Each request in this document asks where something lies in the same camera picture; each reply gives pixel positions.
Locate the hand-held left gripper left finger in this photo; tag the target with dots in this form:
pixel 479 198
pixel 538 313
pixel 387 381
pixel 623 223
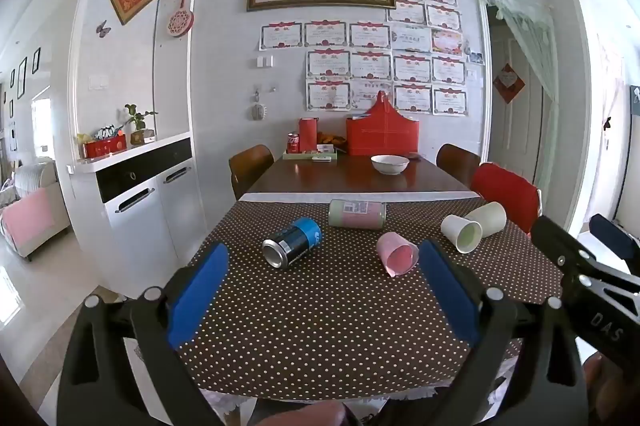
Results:
pixel 200 296

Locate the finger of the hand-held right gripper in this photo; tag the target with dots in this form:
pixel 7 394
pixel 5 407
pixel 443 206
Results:
pixel 557 241
pixel 617 236

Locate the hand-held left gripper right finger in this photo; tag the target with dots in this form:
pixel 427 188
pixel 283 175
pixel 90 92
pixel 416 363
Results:
pixel 450 293

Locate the pink paper cup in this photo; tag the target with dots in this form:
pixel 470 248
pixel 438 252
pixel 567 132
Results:
pixel 395 253

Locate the white paper cup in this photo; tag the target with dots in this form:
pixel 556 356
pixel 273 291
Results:
pixel 461 231

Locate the cream paper cup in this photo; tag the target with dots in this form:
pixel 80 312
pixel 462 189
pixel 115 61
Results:
pixel 489 216

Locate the red chair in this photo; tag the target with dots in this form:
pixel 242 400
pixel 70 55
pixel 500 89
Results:
pixel 505 196

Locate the blue and black drink can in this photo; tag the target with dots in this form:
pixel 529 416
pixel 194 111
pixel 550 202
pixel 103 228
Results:
pixel 295 241

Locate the white and black cabinet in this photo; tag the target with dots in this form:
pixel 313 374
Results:
pixel 135 196

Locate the pink and green cylinder container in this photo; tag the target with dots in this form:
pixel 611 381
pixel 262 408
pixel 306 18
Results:
pixel 357 212

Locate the brown polka dot tablecloth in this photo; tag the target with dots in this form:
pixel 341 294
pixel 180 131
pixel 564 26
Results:
pixel 325 316

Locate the brown wooden chair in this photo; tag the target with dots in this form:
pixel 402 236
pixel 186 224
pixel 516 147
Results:
pixel 457 161
pixel 250 166

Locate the white ceramic bowl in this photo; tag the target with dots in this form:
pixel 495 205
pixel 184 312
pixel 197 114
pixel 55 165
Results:
pixel 390 164

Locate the red diamond door ornament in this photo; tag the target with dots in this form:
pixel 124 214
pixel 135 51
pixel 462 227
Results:
pixel 509 82

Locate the red storage basket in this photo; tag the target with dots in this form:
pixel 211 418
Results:
pixel 382 134

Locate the red gift box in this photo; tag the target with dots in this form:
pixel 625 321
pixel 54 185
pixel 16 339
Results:
pixel 102 149

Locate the green tray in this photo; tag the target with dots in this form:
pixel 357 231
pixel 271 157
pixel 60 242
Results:
pixel 310 155

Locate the red soda can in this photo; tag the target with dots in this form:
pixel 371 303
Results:
pixel 292 142

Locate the potted green plant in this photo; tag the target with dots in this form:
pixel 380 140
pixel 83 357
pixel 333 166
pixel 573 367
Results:
pixel 137 121

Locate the pink cloth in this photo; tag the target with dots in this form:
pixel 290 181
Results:
pixel 25 221

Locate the hanging brush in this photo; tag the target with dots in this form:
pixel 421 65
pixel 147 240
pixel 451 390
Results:
pixel 257 112

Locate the red cylinder box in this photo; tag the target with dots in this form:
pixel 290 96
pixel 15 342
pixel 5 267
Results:
pixel 308 135

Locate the light sofa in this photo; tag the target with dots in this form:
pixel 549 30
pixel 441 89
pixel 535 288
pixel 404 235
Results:
pixel 30 186

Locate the red round hanging ornament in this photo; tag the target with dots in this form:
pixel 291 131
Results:
pixel 179 21

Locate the white wall switch panel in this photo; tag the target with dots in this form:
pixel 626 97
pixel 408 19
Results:
pixel 97 81

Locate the group of wall certificates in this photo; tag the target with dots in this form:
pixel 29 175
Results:
pixel 370 64

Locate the white light switch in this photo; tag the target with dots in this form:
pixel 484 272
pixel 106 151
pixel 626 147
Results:
pixel 264 61

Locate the black picture frame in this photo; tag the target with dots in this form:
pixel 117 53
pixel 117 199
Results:
pixel 36 60
pixel 21 78

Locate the butterfly wall decoration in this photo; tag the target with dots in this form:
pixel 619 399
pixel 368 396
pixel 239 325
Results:
pixel 102 29

